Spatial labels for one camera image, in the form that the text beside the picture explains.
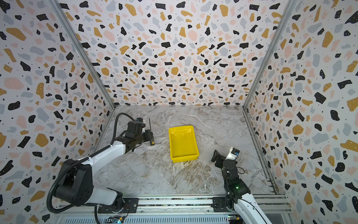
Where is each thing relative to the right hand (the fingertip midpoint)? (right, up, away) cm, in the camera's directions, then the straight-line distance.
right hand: (221, 153), depth 84 cm
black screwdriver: (-43, +7, +4) cm, 44 cm away
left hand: (-42, +12, +5) cm, 44 cm away
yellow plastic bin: (-24, +2, +12) cm, 26 cm away
